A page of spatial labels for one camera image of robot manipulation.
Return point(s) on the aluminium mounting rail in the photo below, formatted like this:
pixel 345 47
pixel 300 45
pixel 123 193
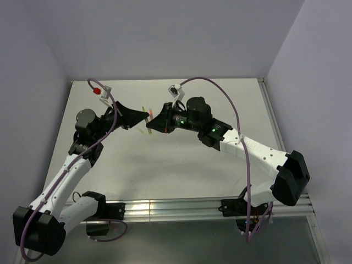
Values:
pixel 197 209

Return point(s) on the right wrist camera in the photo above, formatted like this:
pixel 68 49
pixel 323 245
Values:
pixel 177 93

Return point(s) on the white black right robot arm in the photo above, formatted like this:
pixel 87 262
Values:
pixel 288 172

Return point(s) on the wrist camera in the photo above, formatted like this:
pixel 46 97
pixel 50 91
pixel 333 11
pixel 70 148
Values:
pixel 177 93
pixel 104 97

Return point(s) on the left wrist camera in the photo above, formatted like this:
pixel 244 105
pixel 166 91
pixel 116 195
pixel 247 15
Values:
pixel 104 97

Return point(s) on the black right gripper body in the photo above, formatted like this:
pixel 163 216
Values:
pixel 176 119

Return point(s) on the aluminium side rail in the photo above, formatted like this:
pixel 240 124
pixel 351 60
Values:
pixel 314 229

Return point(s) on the yellow pen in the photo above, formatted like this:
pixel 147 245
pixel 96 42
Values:
pixel 147 120

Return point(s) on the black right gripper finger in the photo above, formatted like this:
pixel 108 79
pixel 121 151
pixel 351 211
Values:
pixel 158 124
pixel 164 112

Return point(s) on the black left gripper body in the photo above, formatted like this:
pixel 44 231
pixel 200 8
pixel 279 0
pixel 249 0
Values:
pixel 122 119

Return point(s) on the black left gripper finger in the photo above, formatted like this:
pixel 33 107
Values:
pixel 134 119
pixel 132 113

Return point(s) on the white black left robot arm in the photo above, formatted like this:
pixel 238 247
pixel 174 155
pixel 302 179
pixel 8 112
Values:
pixel 43 225

